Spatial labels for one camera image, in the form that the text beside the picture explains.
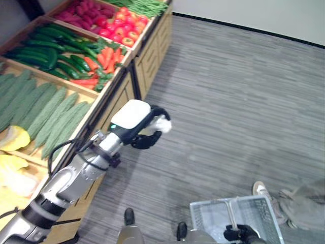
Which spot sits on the purple sweet potato pile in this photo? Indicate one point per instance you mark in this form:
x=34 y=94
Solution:
x=83 y=14

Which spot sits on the black wall baseboard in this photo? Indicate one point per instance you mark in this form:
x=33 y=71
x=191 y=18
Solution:
x=248 y=28

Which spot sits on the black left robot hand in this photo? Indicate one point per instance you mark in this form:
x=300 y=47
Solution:
x=132 y=114

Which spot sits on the orange carrot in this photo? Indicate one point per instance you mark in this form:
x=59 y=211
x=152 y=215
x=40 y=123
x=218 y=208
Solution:
x=91 y=63
x=111 y=67
x=86 y=82
x=108 y=54
x=117 y=54
x=101 y=59

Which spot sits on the person's white shoe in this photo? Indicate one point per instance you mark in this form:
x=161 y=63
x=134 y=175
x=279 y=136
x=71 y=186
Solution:
x=261 y=190

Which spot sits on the robot right leg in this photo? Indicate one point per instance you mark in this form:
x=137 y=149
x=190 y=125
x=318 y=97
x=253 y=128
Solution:
x=200 y=240

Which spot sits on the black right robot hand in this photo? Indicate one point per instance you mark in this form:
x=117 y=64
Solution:
x=241 y=232

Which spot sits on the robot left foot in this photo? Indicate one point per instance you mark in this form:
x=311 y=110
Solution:
x=129 y=216

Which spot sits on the green beans pile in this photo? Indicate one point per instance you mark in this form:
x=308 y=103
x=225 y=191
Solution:
x=144 y=7

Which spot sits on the yellow napa cabbage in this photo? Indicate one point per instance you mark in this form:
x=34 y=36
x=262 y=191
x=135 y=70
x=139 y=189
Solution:
x=12 y=162
x=16 y=139
x=12 y=200

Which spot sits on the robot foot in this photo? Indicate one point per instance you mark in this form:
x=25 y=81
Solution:
x=129 y=216
x=181 y=230

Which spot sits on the robot left leg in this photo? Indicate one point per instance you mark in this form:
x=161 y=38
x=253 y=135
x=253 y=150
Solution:
x=130 y=235

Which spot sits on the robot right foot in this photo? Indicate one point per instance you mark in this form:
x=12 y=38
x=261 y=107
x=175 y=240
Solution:
x=181 y=230

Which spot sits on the person's leg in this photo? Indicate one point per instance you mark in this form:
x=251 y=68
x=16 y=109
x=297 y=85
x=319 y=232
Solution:
x=302 y=206

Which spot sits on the robot leg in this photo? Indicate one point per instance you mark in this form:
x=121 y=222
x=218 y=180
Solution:
x=200 y=240
x=130 y=235

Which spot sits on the red bell pepper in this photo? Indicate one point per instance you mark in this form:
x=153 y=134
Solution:
x=104 y=33
x=127 y=42
x=132 y=35
x=116 y=38
x=140 y=26
x=119 y=15
x=124 y=11
x=119 y=31
x=143 y=20
x=101 y=23

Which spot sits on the wooden produce stand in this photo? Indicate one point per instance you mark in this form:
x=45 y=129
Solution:
x=119 y=94
x=155 y=50

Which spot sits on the grey plastic shopping basket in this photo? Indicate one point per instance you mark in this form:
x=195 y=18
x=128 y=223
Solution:
x=254 y=211

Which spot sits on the dark green cucumber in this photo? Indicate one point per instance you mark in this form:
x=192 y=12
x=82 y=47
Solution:
x=66 y=29
x=68 y=69
x=52 y=58
x=81 y=48
x=47 y=44
x=57 y=73
x=54 y=33
x=81 y=63

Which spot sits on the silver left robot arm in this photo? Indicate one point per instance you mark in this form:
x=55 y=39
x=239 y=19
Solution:
x=71 y=178

